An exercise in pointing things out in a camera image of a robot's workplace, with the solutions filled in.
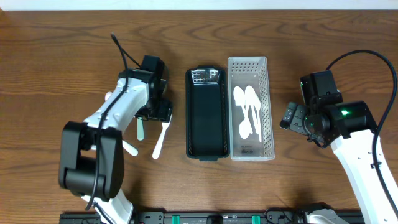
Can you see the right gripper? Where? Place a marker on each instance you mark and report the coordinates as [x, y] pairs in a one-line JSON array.
[[296, 120]]

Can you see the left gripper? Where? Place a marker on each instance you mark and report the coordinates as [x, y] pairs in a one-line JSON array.
[[160, 112]]

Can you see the light blue plastic fork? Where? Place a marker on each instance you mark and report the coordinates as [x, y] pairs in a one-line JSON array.
[[140, 129]]

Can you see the white plastic fork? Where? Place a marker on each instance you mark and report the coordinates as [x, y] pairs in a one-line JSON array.
[[158, 146]]

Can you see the white plastic spoon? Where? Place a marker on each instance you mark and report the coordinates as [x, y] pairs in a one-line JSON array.
[[239, 96], [250, 95], [245, 128], [257, 108]]

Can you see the clear white plastic basket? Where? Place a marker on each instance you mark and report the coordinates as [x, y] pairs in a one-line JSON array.
[[244, 71]]

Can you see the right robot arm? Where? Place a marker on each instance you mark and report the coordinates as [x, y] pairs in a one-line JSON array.
[[353, 135]]

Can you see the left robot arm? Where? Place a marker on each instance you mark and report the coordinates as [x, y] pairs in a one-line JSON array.
[[92, 152]]

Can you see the white fork under arm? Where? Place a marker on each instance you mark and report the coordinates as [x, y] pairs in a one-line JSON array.
[[129, 148]]

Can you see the dark green plastic basket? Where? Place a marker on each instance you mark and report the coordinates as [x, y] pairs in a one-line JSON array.
[[207, 116]]

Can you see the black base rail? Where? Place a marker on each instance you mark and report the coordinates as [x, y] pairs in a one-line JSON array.
[[316, 213]]

